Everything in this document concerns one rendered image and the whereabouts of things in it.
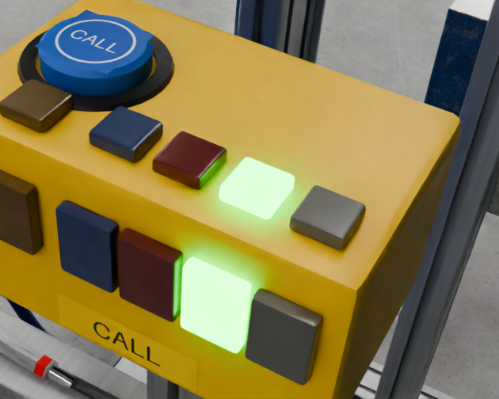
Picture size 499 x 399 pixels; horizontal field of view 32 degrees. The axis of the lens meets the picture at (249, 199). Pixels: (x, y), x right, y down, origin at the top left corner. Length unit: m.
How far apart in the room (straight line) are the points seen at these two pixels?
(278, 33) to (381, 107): 0.54
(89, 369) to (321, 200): 0.25
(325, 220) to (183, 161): 0.05
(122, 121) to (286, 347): 0.09
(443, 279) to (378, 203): 0.67
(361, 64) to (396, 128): 2.01
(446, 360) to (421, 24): 1.17
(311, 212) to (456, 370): 1.39
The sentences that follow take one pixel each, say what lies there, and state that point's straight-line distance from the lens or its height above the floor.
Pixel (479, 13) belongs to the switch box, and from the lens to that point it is 0.88.
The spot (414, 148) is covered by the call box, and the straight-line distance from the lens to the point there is 0.30.
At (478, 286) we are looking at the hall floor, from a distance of 1.79.
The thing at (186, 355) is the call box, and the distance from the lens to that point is 0.31.
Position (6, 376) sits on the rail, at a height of 0.86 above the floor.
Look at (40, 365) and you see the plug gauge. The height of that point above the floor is 0.87.
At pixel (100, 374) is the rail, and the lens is 0.49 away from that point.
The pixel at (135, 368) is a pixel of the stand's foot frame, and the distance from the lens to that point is 1.46.
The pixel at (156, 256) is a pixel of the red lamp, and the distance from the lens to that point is 0.27.
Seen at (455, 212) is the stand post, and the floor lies 0.67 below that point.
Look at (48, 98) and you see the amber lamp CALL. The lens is 0.30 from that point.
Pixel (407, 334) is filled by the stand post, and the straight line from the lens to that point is 1.02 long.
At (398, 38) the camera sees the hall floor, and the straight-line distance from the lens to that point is 2.45.
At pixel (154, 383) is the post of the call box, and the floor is 0.92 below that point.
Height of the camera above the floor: 1.25
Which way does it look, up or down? 43 degrees down
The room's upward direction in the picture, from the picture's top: 6 degrees clockwise
